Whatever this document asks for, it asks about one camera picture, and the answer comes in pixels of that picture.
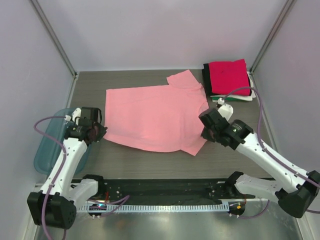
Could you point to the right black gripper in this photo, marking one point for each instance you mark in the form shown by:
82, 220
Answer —
208, 126

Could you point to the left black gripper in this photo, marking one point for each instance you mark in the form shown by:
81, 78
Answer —
99, 131

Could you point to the light pink t shirt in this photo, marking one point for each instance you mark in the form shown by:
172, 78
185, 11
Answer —
162, 118

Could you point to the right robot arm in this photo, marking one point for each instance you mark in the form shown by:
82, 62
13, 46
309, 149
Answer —
292, 188

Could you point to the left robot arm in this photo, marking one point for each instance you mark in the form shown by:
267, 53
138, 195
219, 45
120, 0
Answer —
55, 204

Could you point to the folded green t shirt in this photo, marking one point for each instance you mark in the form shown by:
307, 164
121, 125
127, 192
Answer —
215, 98

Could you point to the blue plastic bin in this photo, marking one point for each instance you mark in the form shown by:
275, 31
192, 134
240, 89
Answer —
49, 151

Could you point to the folded magenta t shirt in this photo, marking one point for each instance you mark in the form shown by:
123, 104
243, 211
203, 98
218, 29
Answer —
226, 76

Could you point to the folded black t shirt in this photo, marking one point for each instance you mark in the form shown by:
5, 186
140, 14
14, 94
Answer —
206, 80

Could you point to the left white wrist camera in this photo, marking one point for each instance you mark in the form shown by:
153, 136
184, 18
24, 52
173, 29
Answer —
74, 116

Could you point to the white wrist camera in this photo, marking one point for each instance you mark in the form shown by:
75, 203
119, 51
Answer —
74, 116
224, 109

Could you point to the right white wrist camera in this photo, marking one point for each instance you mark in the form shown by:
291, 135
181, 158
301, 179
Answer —
224, 109

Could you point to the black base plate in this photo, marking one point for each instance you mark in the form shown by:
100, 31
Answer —
168, 192

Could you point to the white slotted cable duct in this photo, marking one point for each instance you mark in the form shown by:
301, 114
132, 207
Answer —
98, 208

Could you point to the left aluminium frame post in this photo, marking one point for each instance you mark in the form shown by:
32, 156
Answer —
49, 29

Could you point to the aluminium frame post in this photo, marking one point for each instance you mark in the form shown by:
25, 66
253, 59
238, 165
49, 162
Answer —
49, 29
279, 21

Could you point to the right aluminium frame post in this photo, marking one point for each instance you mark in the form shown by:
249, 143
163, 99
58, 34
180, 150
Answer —
279, 21

